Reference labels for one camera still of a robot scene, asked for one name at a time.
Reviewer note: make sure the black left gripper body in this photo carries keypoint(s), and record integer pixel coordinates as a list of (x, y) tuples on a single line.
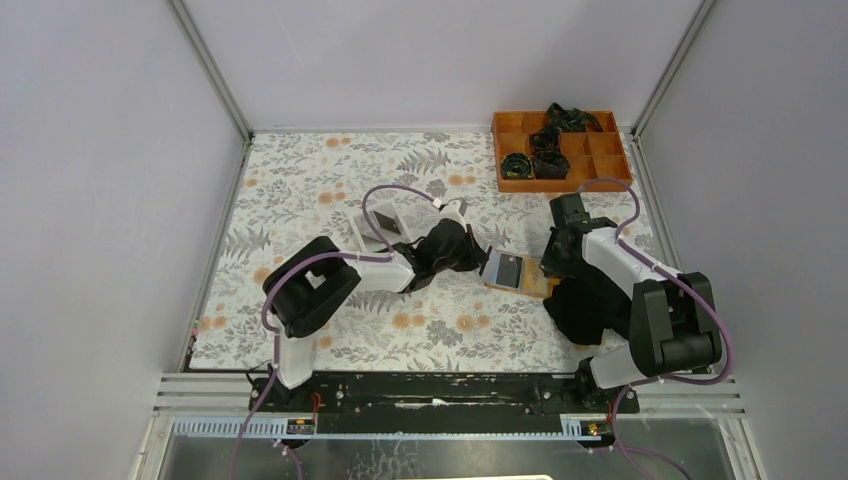
[(461, 259)]

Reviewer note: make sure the white card box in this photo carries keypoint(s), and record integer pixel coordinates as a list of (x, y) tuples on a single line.
[(368, 234)]

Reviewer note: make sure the blue yellow rolled tie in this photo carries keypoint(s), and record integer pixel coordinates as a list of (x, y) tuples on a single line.
[(517, 166)]

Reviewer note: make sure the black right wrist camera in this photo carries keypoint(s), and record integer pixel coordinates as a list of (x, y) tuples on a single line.
[(567, 209)]

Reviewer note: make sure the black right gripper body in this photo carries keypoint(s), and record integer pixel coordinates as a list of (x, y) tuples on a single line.
[(554, 261)]

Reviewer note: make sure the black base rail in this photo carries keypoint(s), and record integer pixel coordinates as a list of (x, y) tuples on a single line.
[(427, 403)]

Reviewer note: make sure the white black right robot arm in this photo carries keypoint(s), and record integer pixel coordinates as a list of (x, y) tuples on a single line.
[(610, 258)]

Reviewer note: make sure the yellow leather card holder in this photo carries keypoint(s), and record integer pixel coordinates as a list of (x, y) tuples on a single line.
[(552, 282)]

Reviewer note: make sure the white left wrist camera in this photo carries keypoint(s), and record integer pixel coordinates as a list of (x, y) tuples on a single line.
[(454, 210)]

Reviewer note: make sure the yellow credit card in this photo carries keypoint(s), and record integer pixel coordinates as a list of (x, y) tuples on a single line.
[(534, 282)]

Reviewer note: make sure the dark brown rolled tie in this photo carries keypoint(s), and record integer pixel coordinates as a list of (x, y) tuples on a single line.
[(550, 165)]

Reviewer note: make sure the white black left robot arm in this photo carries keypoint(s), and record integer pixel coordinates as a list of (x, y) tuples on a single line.
[(302, 295)]

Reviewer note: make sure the orange wooden divided tray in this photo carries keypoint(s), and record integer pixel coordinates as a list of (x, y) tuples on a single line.
[(596, 153)]

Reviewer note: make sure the black cloth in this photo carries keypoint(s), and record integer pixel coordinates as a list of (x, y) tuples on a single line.
[(665, 329)]

